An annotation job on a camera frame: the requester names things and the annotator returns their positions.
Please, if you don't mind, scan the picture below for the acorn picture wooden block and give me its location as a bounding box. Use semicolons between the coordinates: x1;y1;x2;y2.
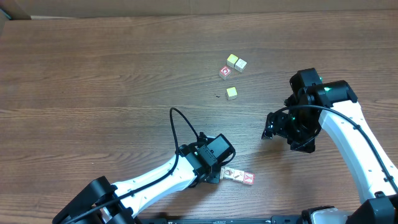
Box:
220;167;235;179

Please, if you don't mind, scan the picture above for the hammer picture wooden block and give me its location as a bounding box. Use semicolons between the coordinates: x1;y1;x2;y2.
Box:
233;169;245;182

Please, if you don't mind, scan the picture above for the red letter Y block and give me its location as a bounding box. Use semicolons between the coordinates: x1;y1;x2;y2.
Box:
243;172;255;185

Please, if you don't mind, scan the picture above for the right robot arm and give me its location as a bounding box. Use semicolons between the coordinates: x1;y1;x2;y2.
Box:
262;68;397;224

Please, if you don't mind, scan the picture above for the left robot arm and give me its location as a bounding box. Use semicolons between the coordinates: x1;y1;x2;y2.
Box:
52;133;236;223

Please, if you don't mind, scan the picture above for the yellow letter C block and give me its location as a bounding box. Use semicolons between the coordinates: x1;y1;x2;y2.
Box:
226;87;238;100

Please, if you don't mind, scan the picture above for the white bone wooden block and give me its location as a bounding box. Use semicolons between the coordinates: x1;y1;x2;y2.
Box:
234;58;247;73

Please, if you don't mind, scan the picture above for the red letter wooden block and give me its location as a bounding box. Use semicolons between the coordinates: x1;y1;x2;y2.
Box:
219;65;232;80

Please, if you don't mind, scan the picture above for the yellow top wooden block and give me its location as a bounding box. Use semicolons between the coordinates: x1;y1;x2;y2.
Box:
226;54;239;68

